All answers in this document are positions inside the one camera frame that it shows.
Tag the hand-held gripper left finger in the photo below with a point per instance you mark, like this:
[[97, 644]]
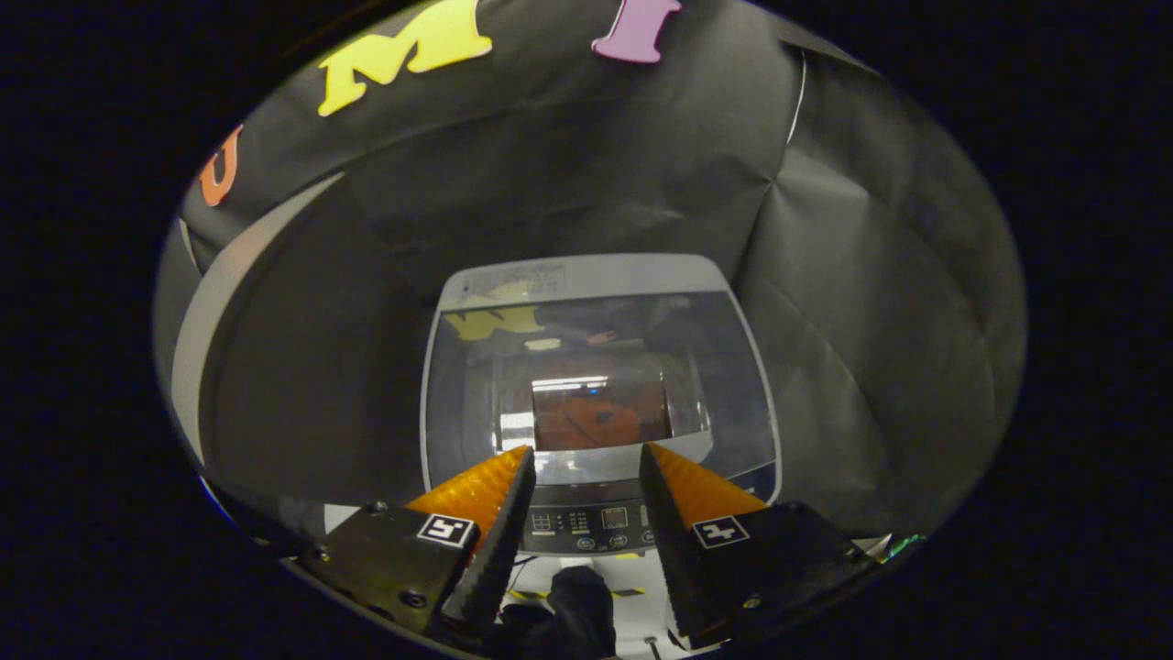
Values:
[[499, 550]]

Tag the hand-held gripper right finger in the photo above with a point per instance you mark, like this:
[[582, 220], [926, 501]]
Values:
[[674, 550]]

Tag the orange polo shirt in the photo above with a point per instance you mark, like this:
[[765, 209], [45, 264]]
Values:
[[586, 422]]

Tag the transparent washing machine lid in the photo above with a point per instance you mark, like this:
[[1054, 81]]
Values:
[[733, 403]]

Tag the grey washing machine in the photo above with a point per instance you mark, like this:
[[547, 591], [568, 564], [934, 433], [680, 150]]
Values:
[[586, 275]]

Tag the person's dark clothing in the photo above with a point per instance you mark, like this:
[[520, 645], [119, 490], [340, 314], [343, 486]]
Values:
[[573, 614]]

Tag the grey cabinet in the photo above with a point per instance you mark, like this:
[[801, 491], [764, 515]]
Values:
[[197, 312]]

